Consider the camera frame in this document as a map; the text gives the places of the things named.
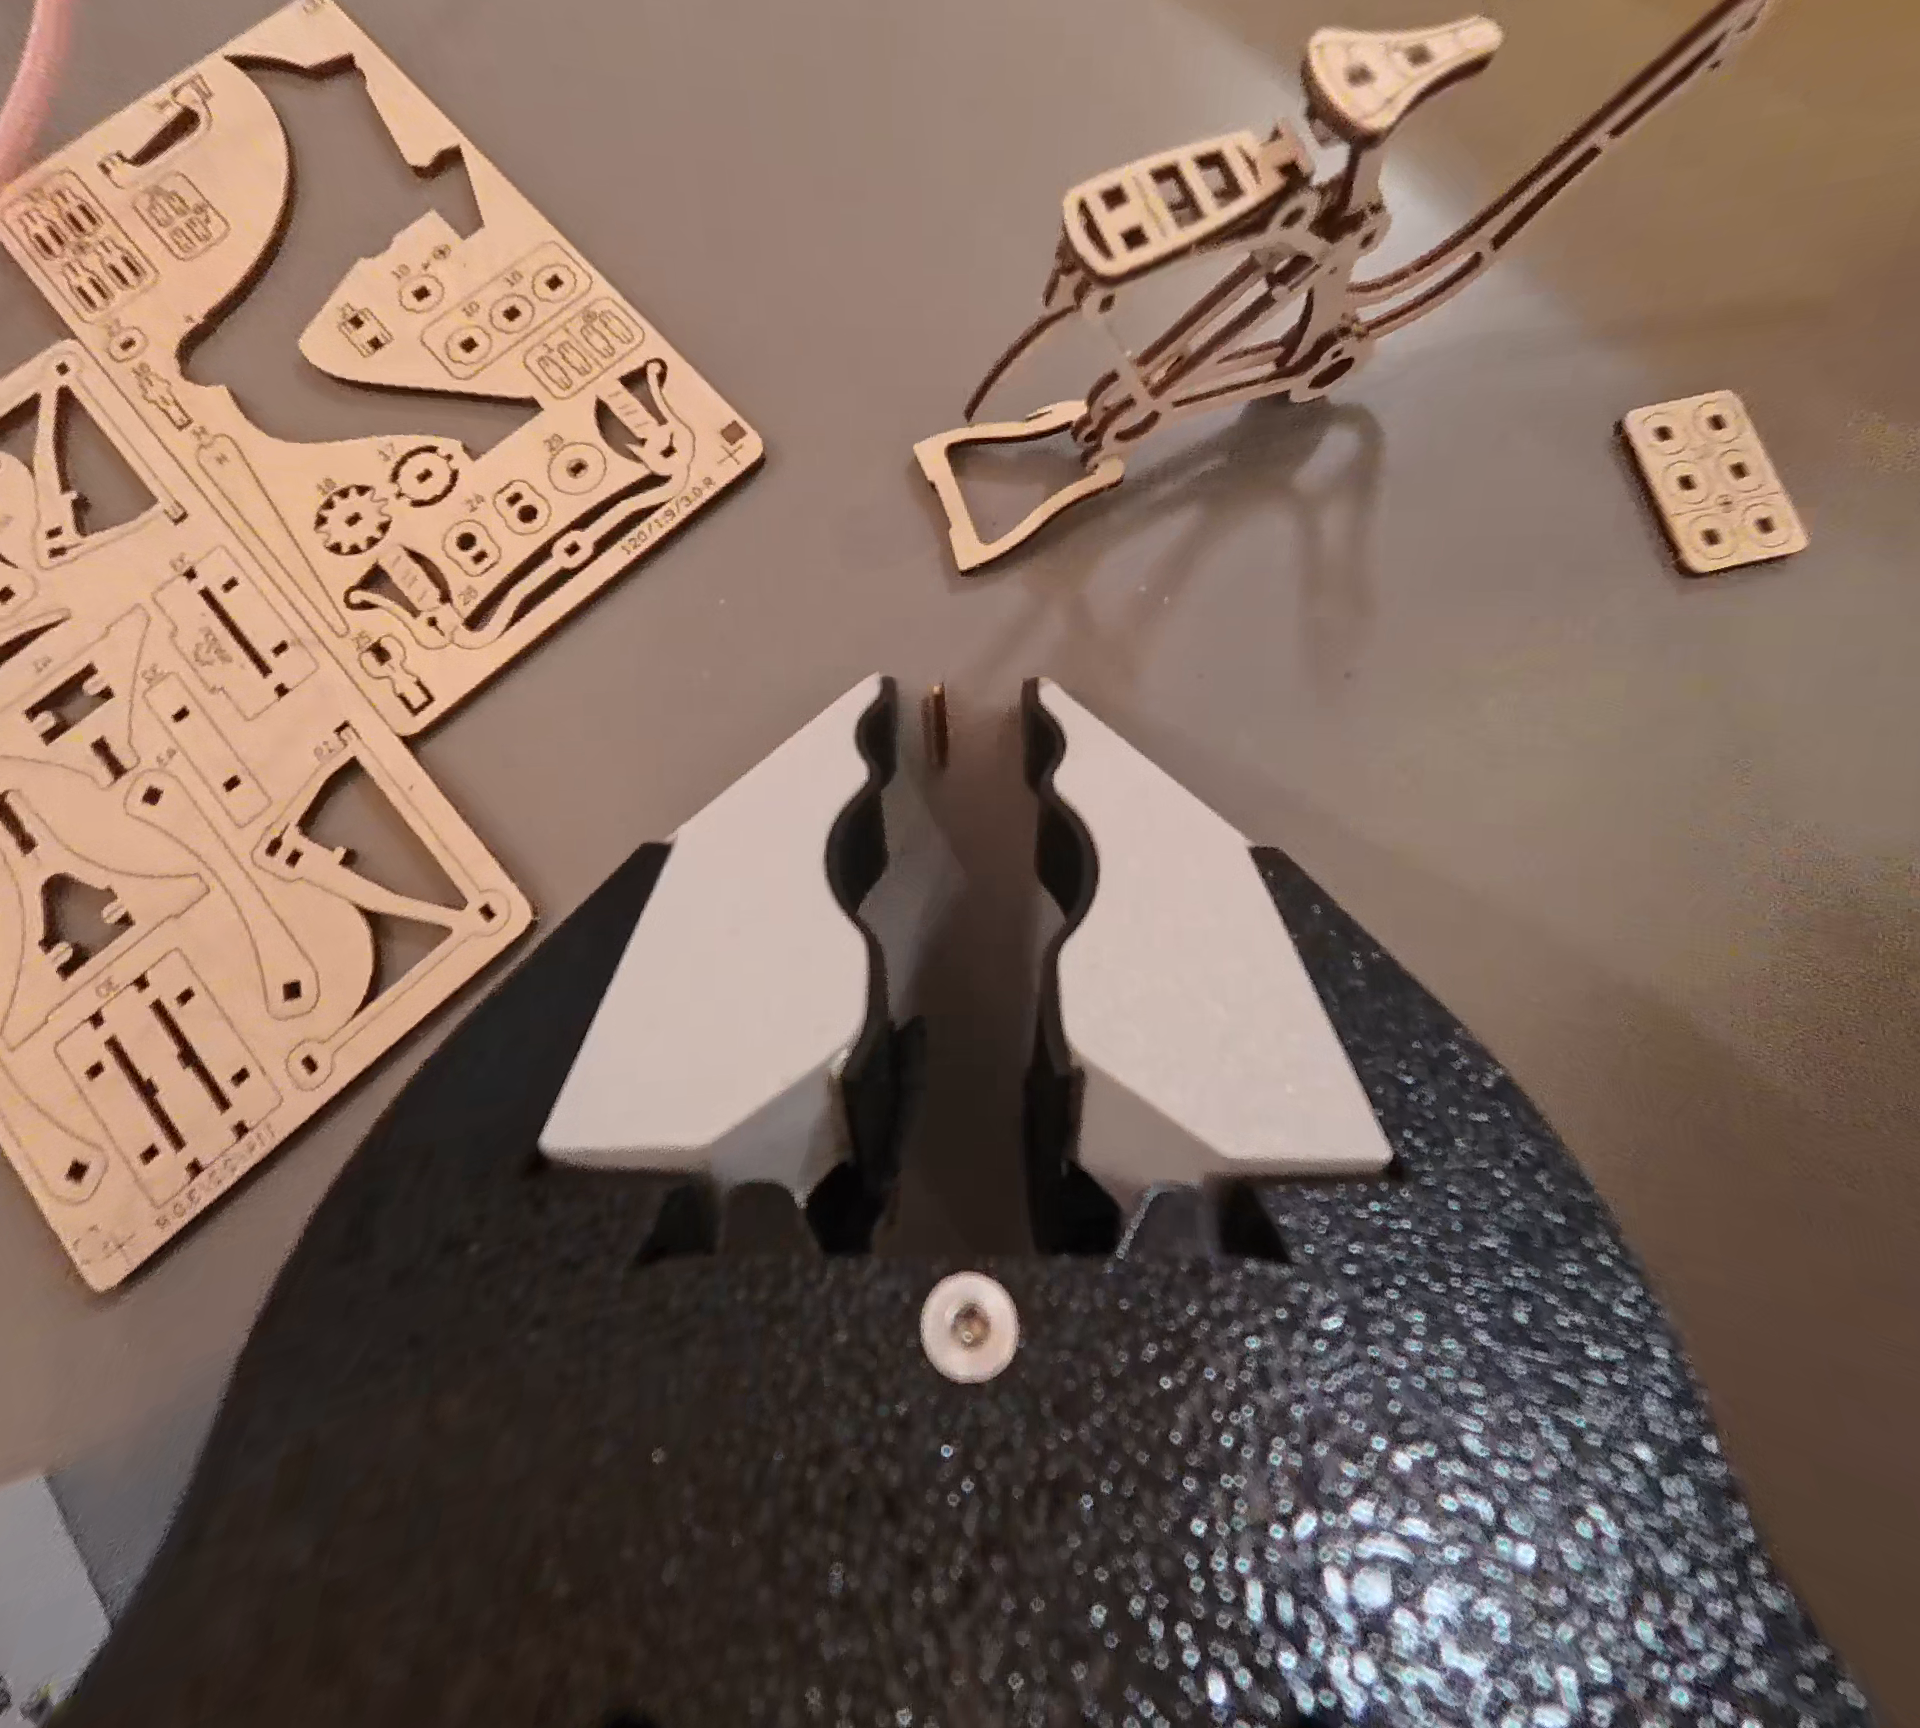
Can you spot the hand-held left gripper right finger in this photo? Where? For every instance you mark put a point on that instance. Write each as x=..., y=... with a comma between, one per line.
x=1201, y=1009

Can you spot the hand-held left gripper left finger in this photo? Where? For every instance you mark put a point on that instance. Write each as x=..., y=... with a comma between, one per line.
x=704, y=995

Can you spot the small round wooden part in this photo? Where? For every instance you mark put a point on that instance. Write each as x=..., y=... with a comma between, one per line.
x=936, y=727

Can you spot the wooden parts sheet with triangles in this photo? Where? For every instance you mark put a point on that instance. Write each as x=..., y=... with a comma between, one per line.
x=330, y=1009

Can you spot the wooden parts sheet with gears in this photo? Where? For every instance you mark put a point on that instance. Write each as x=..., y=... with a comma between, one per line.
x=498, y=466

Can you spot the wooden bicycle model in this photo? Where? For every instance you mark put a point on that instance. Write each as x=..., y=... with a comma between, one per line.
x=1419, y=48

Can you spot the wooden piece with six holes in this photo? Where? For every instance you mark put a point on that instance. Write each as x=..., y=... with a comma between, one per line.
x=1713, y=482

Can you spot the white box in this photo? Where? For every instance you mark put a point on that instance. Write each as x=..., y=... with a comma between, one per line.
x=36, y=1590

